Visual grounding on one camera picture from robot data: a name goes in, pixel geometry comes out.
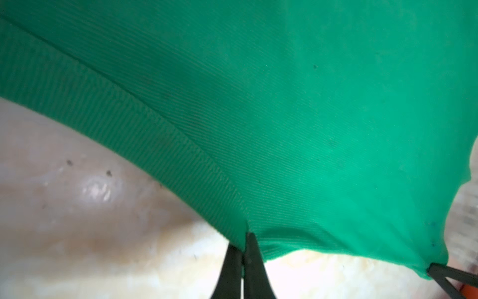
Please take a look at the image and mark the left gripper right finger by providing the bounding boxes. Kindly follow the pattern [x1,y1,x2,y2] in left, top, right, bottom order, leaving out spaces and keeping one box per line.
[244,232,276,299]

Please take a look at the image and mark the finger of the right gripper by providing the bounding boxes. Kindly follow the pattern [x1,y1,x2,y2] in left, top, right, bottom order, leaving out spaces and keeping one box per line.
[427,263,478,299]

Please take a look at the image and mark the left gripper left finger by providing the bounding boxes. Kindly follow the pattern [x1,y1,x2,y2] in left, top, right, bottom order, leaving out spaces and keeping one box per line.
[211,244,243,299]

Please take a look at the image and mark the green tank top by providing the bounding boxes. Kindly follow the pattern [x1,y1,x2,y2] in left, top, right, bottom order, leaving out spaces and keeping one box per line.
[1,1,478,277]

